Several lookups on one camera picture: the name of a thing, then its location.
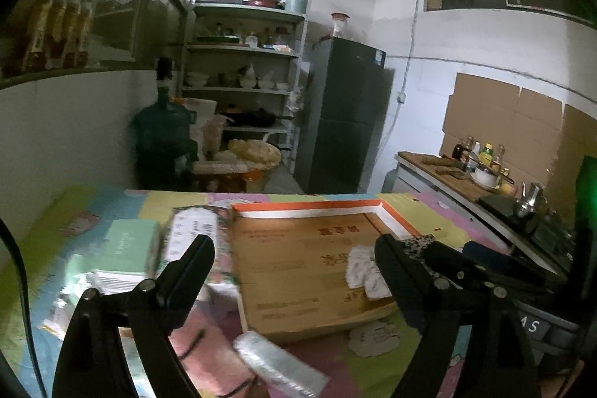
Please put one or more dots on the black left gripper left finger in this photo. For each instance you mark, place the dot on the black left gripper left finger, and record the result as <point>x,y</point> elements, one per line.
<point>181,281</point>

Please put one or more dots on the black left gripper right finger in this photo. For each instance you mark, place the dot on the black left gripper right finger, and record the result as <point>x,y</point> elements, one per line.
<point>418,290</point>

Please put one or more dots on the pink towel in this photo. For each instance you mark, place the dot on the pink towel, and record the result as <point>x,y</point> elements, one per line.
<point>209,359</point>

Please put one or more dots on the clear tissue pack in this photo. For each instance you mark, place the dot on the clear tissue pack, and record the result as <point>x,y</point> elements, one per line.
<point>278,368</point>

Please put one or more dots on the leopard print cloth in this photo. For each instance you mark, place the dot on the leopard print cloth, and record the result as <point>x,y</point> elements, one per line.
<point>414,246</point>

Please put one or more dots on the floral gift box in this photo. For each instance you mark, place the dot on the floral gift box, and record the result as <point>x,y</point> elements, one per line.
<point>188,222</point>

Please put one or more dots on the mint green carton box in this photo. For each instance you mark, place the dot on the mint green carton box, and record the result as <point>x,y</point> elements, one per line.
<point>126,256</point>

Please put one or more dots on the colourful cartoon play mat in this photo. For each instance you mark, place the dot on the colourful cartoon play mat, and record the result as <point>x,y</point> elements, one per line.
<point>498,362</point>

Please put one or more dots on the kitchen counter with wooden top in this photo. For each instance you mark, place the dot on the kitchen counter with wooden top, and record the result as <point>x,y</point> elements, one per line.
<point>418,175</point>

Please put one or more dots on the steel kettle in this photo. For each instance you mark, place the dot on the steel kettle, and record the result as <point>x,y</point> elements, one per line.
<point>532,200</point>

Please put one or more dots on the orange-rimmed cardboard box tray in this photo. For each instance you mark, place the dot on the orange-rimmed cardboard box tray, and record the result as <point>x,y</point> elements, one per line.
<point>290,259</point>

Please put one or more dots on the yellow white snack pouch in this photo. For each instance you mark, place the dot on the yellow white snack pouch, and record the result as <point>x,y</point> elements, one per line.
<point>57,321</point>

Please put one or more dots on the white bowl on counter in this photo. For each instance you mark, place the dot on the white bowl on counter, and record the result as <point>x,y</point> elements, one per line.
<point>485,177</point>

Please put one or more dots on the dark green water jug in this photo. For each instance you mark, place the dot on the dark green water jug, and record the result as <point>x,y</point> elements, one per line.
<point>164,151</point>

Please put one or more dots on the condiment bottles group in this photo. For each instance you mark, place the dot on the condiment bottles group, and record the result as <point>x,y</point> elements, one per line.
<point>471,153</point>

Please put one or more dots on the straw woven hat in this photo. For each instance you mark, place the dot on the straw woven hat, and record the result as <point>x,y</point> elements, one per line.
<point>259,154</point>

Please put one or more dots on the dark grey refrigerator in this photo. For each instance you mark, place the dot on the dark grey refrigerator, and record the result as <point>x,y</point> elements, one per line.
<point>346,96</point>

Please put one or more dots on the metal kitchen shelf rack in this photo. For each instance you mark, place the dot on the metal kitchen shelf rack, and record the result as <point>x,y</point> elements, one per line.
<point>247,57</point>

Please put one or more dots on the amber bottles on ledge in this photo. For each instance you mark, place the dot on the amber bottles on ledge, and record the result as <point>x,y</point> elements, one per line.
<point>57,35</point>

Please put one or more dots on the glass jar on refrigerator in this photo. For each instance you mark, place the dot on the glass jar on refrigerator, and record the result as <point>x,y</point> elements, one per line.
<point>339,21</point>

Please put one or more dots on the light blue enamel pot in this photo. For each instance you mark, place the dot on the light blue enamel pot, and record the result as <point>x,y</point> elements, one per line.
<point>296,6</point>

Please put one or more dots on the cardboard sheets on wall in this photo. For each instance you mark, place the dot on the cardboard sheets on wall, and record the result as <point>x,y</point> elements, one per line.
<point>545,139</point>

